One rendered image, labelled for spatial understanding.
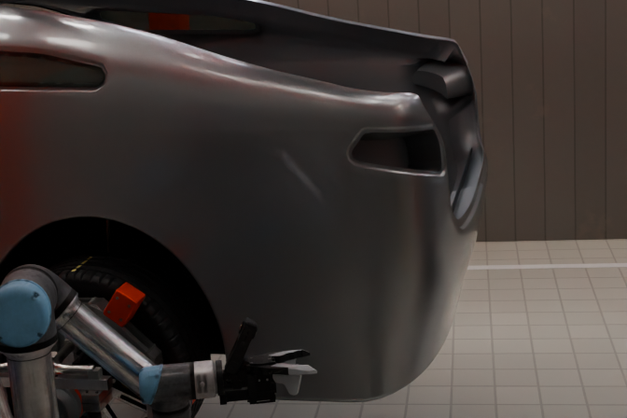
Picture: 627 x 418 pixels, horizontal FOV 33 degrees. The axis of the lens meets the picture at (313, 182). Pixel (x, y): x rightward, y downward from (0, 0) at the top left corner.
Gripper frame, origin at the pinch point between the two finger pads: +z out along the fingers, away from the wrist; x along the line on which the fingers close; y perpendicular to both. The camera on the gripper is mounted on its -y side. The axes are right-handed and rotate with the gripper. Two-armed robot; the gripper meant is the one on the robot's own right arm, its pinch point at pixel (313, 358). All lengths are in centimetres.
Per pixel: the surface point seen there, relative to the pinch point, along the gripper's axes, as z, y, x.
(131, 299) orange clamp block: -43, -1, -81
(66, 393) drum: -62, 23, -80
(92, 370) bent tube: -53, 15, -67
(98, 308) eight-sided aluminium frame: -52, 1, -84
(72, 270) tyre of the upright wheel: -61, -8, -100
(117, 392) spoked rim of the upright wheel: -51, 30, -99
